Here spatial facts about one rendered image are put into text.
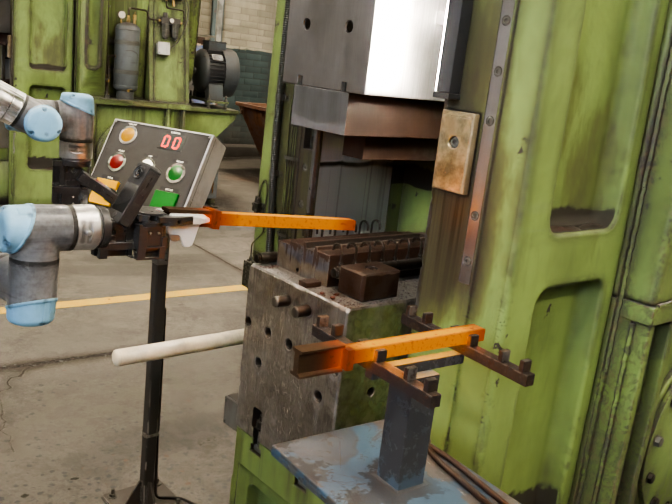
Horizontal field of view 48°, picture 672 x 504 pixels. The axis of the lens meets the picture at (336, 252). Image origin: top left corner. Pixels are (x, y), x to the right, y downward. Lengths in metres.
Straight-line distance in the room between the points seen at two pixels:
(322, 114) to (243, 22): 9.06
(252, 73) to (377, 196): 8.80
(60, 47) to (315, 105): 4.86
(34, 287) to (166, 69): 5.51
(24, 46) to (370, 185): 4.59
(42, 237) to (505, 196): 0.89
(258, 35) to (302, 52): 9.10
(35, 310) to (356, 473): 0.62
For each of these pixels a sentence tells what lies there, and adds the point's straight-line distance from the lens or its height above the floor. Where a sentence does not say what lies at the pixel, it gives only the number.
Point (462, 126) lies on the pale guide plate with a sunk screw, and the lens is 1.64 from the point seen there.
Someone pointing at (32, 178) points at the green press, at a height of 0.27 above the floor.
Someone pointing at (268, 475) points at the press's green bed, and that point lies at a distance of 2.01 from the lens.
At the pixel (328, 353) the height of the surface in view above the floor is 0.99.
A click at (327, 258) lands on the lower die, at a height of 0.98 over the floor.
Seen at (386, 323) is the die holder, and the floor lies 0.87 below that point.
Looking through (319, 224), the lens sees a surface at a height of 1.10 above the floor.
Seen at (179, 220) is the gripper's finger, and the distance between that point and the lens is 1.34.
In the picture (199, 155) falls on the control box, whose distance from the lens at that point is 2.10.
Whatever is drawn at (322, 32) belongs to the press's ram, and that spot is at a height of 1.49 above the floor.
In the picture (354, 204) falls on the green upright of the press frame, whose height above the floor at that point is 1.05.
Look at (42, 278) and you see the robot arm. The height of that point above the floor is 1.05.
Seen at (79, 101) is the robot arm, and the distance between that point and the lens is 1.87.
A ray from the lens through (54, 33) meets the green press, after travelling 6.53.
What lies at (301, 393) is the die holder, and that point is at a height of 0.67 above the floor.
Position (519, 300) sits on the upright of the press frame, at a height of 0.99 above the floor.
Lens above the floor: 1.42
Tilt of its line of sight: 14 degrees down
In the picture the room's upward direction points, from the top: 7 degrees clockwise
